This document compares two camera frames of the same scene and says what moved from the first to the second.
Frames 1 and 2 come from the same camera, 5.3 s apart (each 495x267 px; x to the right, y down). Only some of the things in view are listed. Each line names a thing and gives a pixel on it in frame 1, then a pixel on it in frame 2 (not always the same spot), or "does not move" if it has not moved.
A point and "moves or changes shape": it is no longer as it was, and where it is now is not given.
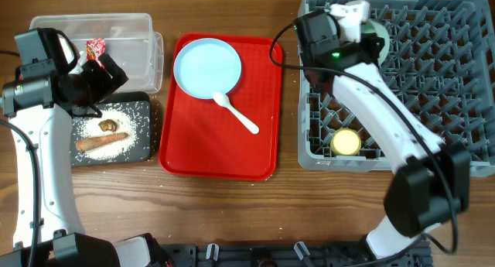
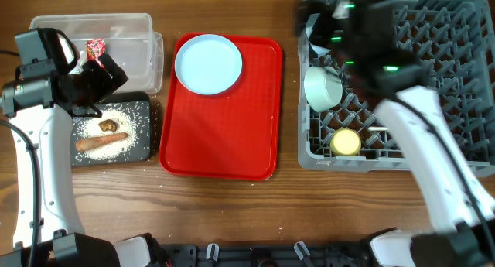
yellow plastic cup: [346, 142] does not move
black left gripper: [105, 83] does not move
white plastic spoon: [223, 100] → [377, 128]
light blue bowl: [372, 26] moves or changes shape
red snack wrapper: [95, 47] does not move
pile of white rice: [106, 135] does not move
